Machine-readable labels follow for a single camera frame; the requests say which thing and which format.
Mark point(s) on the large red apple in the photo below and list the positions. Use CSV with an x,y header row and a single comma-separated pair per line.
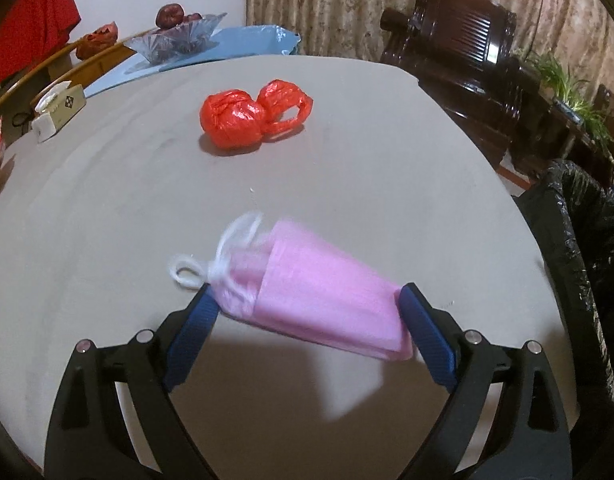
x,y
169,16

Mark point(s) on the pink face mask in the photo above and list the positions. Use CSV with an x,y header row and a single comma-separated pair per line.
x,y
312,290

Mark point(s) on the blue plastic sheet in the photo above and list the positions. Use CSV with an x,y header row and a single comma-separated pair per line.
x,y
252,42

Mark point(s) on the glass fruit bowl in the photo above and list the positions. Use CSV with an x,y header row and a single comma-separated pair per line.
x,y
177,40

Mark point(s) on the dark wooden armchair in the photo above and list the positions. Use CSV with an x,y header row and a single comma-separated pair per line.
x,y
462,60

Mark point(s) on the red hanging cloth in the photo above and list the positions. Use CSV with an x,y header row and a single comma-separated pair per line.
x,y
27,15

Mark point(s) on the dark wooden chair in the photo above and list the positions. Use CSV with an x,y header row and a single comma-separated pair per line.
x,y
612,130

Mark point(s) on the dark wooden side table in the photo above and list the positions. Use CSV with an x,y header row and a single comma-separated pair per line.
x,y
567,135

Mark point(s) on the bin with black bag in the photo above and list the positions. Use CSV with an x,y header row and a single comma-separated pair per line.
x,y
582,240

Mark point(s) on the crumpled red plastic bag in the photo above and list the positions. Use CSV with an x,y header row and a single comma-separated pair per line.
x,y
232,120

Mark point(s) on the white tissue box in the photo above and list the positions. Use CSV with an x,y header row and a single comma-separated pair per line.
x,y
59,110

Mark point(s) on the light wooden chair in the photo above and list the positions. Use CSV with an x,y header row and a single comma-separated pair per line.
x,y
22,80
97,55

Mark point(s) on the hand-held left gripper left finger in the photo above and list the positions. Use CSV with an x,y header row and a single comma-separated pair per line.
x,y
192,335

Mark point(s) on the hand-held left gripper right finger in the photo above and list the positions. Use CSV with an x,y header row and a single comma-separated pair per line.
x,y
427,330

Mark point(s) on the small red fruit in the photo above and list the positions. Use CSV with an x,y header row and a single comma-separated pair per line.
x,y
194,16

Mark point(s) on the green potted plant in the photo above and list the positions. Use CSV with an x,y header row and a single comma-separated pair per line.
x,y
562,80

